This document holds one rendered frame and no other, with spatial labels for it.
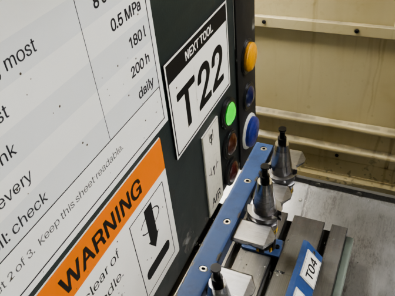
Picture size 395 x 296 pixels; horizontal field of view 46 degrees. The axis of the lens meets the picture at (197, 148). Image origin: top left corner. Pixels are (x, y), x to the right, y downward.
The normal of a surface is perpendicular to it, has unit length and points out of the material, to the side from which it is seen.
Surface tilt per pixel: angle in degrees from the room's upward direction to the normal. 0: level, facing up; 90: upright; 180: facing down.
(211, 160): 90
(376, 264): 24
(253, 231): 0
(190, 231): 90
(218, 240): 0
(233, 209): 0
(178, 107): 90
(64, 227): 90
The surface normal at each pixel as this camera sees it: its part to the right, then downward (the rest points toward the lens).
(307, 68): -0.41, 0.60
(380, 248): -0.24, -0.46
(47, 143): 0.91, 0.19
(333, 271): -0.09, -0.77
